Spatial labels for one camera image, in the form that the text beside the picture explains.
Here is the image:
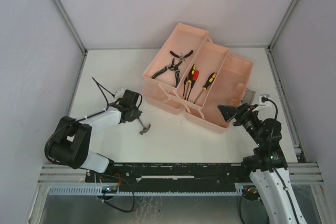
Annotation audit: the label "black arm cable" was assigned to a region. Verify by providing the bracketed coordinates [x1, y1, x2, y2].
[44, 77, 116, 162]
[237, 98, 300, 222]

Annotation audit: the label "pink cantilever tray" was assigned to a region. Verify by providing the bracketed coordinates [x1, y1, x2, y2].
[178, 42, 229, 110]
[142, 23, 209, 90]

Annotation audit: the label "yellow black screwdriver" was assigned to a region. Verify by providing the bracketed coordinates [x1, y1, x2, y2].
[194, 72, 217, 103]
[183, 64, 196, 96]

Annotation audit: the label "red black screwdriver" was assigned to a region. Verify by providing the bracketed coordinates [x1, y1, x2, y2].
[186, 70, 199, 100]

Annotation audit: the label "aluminium frame rail front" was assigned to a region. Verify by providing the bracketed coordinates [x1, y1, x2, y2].
[38, 163, 323, 185]

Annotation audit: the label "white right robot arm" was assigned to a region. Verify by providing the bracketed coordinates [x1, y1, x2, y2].
[218, 103, 307, 223]

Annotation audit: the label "black handled pliers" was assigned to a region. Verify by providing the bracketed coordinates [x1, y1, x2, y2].
[170, 50, 194, 61]

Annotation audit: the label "grey slotted cable duct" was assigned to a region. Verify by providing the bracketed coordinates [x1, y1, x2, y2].
[48, 185, 244, 196]

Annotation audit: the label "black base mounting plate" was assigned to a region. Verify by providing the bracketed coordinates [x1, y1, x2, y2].
[85, 163, 251, 191]

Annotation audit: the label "left aluminium corner post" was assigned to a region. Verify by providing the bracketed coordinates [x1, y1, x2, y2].
[51, 0, 87, 56]

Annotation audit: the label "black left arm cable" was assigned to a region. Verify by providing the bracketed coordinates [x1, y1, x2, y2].
[44, 77, 116, 162]

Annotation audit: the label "black claw hammer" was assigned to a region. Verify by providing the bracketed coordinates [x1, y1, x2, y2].
[138, 118, 151, 135]

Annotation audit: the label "pink middle cantilever tray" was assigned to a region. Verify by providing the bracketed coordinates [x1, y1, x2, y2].
[178, 42, 229, 110]

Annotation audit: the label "black needle nose pliers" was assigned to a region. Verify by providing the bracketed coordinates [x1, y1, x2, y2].
[151, 58, 184, 88]

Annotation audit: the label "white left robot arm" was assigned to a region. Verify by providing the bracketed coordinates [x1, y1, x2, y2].
[44, 89, 143, 173]

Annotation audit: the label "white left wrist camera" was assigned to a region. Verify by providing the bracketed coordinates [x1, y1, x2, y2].
[114, 88, 125, 99]

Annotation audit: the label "pink upper cantilever tray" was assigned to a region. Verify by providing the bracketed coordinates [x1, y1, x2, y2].
[142, 23, 209, 90]

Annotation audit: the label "beige tool box latch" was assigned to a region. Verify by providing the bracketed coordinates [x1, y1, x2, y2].
[241, 88, 256, 104]

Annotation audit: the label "aluminium corner post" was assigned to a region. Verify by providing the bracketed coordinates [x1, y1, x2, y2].
[267, 0, 300, 51]
[51, 0, 87, 56]

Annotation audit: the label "right aluminium corner post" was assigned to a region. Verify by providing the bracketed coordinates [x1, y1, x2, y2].
[267, 0, 300, 51]

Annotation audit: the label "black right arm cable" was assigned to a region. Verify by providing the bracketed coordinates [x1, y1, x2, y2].
[237, 98, 300, 222]

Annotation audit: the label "pink translucent tool box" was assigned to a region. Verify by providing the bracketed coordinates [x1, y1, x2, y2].
[141, 54, 254, 134]

